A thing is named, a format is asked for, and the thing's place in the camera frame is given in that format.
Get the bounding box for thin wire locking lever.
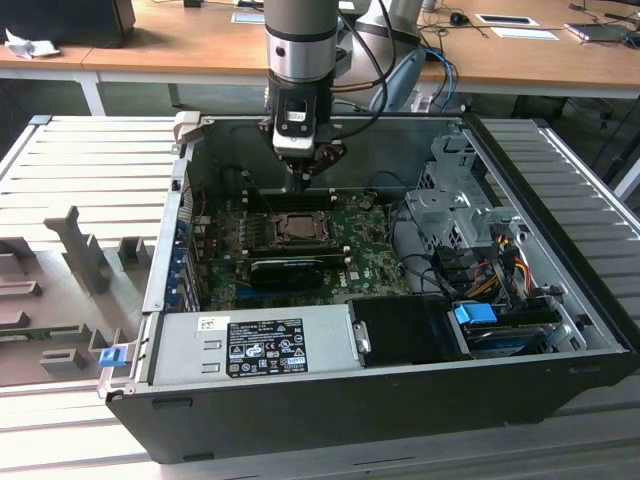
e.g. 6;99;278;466
242;170;275;215

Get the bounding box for CPU silver top plate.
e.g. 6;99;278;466
283;214;324;240

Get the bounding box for metal socket cover frame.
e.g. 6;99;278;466
272;210;334;246

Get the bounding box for CPU socket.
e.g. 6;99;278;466
267;209;337;249

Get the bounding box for blue expansion slot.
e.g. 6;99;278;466
234;284;284;309

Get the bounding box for wooden desk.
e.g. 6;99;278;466
0;0;640;119

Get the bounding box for beige case latch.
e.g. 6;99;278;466
173;111;203;147

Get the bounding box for green RAM stick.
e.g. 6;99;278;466
0;324;84;340
252;248;347;264

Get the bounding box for grey metal drive cage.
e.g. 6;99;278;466
403;132;524;254

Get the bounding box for green motherboard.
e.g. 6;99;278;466
192;192;431;311

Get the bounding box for black graphics card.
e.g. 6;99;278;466
248;256;325;292

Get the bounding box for black plastic shroud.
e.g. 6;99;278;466
347;295;474;369

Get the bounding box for hard disk in blue carrier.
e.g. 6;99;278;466
449;302;561;360

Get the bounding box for black monitor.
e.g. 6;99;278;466
0;0;137;50

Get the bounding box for grey power supply unit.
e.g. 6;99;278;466
147;303;361;386

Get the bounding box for crumpled white paper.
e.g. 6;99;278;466
3;27;62;60

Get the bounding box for black open PC case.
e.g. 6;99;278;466
102;113;640;466

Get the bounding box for grey parts rack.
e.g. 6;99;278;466
0;204;156;389

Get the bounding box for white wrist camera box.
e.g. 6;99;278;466
272;89;319;157

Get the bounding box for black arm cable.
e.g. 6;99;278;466
327;0;401;141

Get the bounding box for blue cables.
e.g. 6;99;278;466
424;47;461;111

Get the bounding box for yellow and red wires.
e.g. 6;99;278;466
472;249;531;299

